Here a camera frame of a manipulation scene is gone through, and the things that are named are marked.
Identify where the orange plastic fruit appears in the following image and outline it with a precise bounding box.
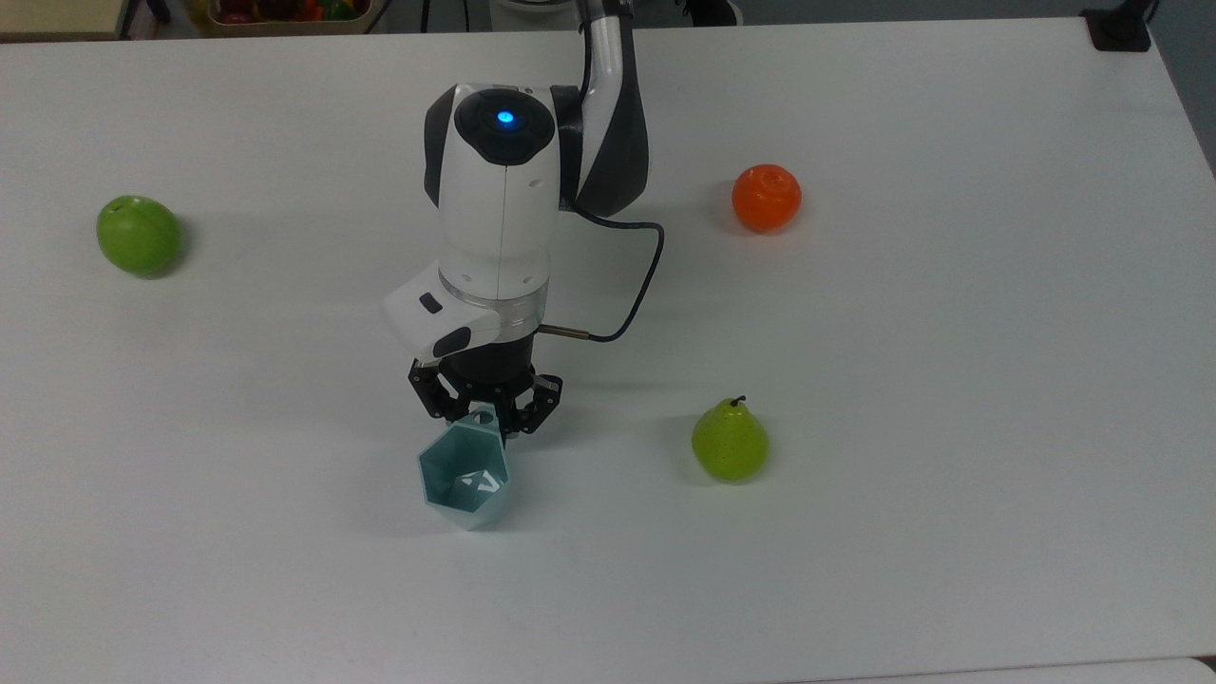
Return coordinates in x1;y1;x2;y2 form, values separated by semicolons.
731;163;804;235

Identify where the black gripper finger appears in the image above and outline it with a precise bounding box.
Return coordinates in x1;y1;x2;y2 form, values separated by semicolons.
408;359;473;424
499;375;563;438

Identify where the green plastic apple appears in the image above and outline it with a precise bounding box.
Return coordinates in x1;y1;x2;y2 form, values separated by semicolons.
96;196;183;279

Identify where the wooden board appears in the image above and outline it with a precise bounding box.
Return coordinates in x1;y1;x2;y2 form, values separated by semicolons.
0;0;130;44

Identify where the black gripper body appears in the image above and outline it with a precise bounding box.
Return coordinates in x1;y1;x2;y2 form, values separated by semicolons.
442;340;538;400

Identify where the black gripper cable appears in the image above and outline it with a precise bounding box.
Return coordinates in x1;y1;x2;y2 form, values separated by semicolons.
537;190;666;345

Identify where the black camera stand clamp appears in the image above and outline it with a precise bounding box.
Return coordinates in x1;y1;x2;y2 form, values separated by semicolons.
1083;0;1156;53

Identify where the light blue hexagonal mug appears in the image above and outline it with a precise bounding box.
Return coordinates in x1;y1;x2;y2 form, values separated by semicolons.
418;404;514;531

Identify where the green plastic pear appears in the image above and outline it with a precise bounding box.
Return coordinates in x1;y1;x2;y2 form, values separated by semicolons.
691;396;770;485

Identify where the box of toy fruit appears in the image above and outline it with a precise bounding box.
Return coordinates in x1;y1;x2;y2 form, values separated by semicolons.
204;0;377;37

